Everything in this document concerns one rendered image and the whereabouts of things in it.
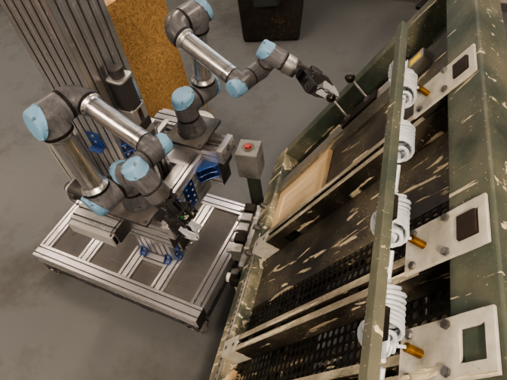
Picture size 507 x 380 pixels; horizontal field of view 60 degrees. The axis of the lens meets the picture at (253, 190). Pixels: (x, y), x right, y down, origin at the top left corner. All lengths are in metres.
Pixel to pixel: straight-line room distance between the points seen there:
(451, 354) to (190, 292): 2.10
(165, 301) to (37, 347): 0.90
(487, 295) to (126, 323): 2.49
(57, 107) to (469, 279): 1.36
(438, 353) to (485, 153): 0.38
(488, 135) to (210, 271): 2.05
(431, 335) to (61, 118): 1.34
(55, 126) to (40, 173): 2.48
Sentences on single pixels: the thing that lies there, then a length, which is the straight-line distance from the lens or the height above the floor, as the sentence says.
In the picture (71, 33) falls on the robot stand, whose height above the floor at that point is 1.77.
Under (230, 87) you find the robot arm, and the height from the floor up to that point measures 1.51.
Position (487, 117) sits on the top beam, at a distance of 1.00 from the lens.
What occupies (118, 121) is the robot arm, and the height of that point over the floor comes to 1.61.
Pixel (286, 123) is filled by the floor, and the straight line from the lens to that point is 3.82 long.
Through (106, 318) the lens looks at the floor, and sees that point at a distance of 3.07.
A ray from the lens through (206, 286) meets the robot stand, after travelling 2.69.
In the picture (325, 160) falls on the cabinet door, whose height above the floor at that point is 1.22.
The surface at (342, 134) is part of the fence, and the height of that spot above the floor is 1.31.
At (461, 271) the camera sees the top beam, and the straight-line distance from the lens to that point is 0.82.
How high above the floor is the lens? 2.55
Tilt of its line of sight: 50 degrees down
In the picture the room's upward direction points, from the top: 11 degrees counter-clockwise
